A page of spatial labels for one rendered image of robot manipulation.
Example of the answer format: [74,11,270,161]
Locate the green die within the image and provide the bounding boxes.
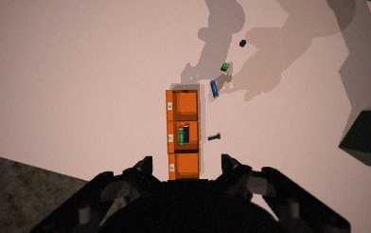
[221,63,229,72]

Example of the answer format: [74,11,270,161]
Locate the green aa battery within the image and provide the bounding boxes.
[179,128,185,146]

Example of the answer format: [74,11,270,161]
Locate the orange rack of three bins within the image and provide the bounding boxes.
[166,89,200,181]

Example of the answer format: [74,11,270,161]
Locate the black battery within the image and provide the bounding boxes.
[184,125,189,143]

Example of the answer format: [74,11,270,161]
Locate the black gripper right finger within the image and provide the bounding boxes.
[203,153,351,233]

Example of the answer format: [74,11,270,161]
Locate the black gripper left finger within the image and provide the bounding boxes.
[29,156,175,233]

